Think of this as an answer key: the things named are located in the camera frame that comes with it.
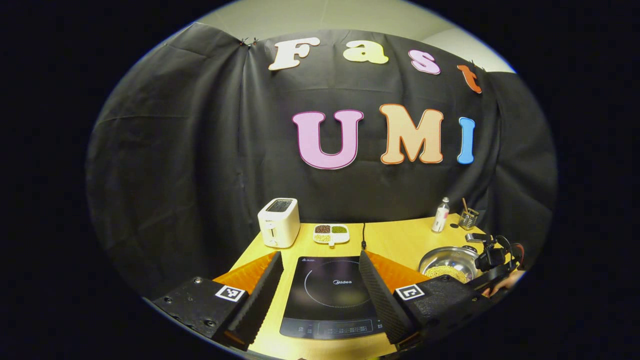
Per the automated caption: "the steel pot with beans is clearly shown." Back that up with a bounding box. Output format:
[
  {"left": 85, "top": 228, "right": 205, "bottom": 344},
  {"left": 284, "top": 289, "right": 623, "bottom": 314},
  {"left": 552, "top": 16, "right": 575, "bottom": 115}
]
[{"left": 418, "top": 245, "right": 482, "bottom": 284}]

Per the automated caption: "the white divided bean dish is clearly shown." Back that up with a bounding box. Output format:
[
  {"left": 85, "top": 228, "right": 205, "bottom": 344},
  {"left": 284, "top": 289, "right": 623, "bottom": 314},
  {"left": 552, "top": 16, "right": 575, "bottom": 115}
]
[{"left": 313, "top": 223, "right": 351, "bottom": 247}]

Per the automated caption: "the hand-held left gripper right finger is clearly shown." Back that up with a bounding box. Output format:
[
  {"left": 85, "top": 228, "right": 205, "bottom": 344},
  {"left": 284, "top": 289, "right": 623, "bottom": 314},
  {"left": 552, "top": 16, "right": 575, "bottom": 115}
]
[{"left": 358, "top": 250, "right": 493, "bottom": 346}]

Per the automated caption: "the glass holder with sticks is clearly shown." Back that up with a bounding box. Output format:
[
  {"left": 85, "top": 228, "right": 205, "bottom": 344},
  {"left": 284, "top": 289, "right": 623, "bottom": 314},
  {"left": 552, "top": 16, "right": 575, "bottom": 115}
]
[{"left": 458, "top": 197, "right": 480, "bottom": 231}]

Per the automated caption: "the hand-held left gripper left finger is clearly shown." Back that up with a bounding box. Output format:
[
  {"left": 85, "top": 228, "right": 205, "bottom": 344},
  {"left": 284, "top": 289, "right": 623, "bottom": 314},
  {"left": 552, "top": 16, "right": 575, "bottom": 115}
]
[{"left": 152, "top": 251, "right": 285, "bottom": 351}]

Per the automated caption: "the black backdrop cloth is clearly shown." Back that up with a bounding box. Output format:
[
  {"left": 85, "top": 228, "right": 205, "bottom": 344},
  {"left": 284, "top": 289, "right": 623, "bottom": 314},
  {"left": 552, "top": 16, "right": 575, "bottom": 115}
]
[{"left": 85, "top": 22, "right": 558, "bottom": 301}]

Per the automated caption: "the white toaster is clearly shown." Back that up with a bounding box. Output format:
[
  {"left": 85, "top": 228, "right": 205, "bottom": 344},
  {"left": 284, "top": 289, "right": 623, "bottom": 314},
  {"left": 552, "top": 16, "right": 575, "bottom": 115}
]
[{"left": 257, "top": 197, "right": 301, "bottom": 249}]

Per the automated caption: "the white bottle with pink label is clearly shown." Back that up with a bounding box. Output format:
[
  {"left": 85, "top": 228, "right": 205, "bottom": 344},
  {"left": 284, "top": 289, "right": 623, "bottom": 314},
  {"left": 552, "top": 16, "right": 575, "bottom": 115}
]
[{"left": 431, "top": 196, "right": 451, "bottom": 234}]

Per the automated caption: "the black induction cooktop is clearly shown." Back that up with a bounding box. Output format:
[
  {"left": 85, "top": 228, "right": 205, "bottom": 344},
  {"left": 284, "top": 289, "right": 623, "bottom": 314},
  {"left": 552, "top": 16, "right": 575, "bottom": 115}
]
[{"left": 279, "top": 256, "right": 386, "bottom": 341}]

